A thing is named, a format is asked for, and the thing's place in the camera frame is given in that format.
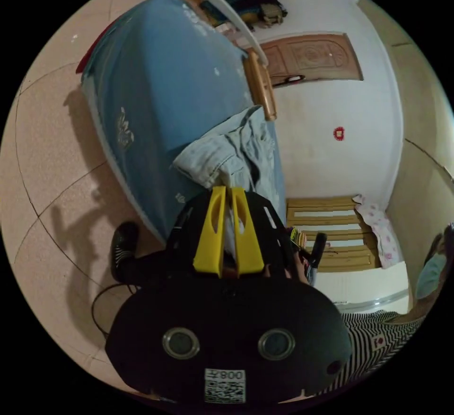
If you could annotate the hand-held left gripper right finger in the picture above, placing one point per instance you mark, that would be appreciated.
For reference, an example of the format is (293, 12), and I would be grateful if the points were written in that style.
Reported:
(248, 244)

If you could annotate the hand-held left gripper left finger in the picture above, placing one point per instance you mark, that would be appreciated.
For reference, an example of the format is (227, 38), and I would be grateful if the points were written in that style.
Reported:
(210, 241)

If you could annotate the light blue jeans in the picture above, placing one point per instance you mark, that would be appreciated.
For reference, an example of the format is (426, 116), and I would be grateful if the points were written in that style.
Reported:
(220, 152)

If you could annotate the person's right hand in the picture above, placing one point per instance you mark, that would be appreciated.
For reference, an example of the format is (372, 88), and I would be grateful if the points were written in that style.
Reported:
(300, 266)

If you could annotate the wooden cupboard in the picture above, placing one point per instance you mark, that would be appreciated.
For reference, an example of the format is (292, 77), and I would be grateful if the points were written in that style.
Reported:
(326, 230)

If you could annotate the pink dotted cloth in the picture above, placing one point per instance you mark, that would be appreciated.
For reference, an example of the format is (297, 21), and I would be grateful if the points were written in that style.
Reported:
(381, 234)

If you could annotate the bed with blue sheet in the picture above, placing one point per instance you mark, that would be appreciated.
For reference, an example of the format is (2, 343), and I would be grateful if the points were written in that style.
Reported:
(159, 85)

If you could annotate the person's body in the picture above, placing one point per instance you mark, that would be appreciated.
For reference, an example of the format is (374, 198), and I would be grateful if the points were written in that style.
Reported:
(383, 344)

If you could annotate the brown wooden door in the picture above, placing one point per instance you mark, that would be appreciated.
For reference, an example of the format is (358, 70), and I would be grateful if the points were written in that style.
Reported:
(312, 56)

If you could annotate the pile of clothes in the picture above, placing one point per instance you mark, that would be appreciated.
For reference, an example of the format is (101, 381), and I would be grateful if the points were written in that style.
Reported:
(248, 5)

